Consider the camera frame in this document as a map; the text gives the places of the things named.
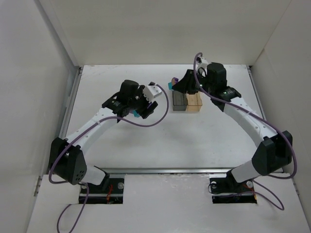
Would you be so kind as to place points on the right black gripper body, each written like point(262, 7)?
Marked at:
point(190, 82)

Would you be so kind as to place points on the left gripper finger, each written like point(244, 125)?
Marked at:
point(150, 109)
point(141, 112)

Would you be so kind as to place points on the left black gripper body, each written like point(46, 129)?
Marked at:
point(142, 107)

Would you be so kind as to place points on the purple printed lego brick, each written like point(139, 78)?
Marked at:
point(174, 80)

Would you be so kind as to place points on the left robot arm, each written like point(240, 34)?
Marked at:
point(67, 156)

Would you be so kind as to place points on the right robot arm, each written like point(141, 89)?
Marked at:
point(274, 148)

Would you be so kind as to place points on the grey transparent container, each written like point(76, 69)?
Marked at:
point(180, 101)

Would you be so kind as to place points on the orange transparent container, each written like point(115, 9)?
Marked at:
point(194, 102)

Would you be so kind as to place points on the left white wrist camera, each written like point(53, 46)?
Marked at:
point(151, 91)

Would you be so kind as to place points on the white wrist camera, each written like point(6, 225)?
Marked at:
point(201, 62)
point(151, 91)

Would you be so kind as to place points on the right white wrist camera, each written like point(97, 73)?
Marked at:
point(201, 62)

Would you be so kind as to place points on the aluminium rail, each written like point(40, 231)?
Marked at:
point(165, 170)

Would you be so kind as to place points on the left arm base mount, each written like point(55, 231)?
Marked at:
point(112, 194)

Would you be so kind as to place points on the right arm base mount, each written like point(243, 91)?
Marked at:
point(224, 191)

